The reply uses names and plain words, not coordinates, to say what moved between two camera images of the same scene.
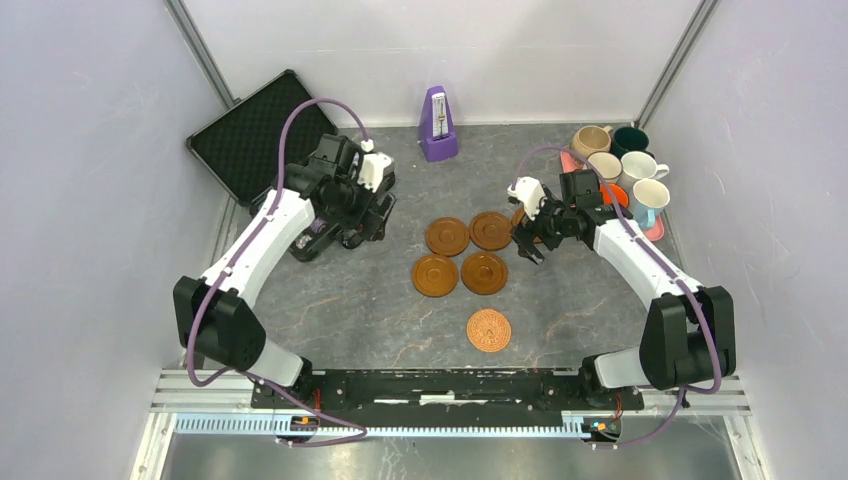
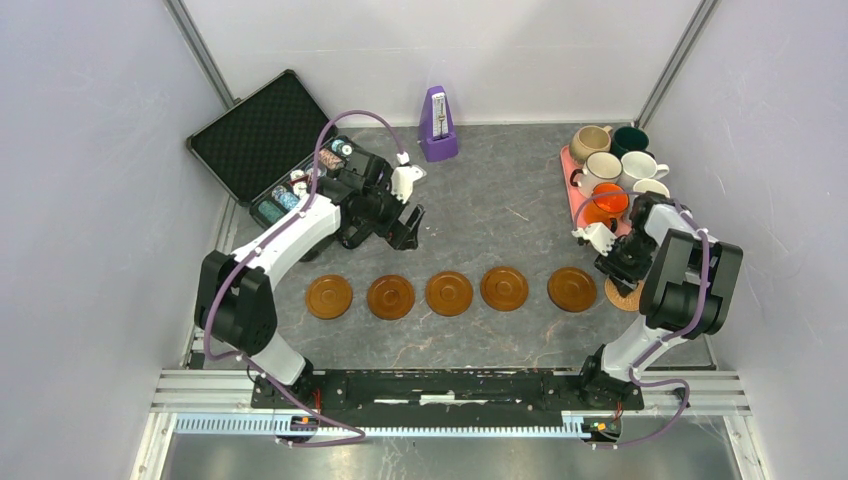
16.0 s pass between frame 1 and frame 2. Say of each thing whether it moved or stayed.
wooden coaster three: moved
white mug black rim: stayed
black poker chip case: stayed
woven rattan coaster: moved
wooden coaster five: moved
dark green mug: stayed
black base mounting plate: stayed
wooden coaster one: moved
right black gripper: moved
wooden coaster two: moved
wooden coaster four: moved
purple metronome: stayed
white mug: stayed
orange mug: stayed
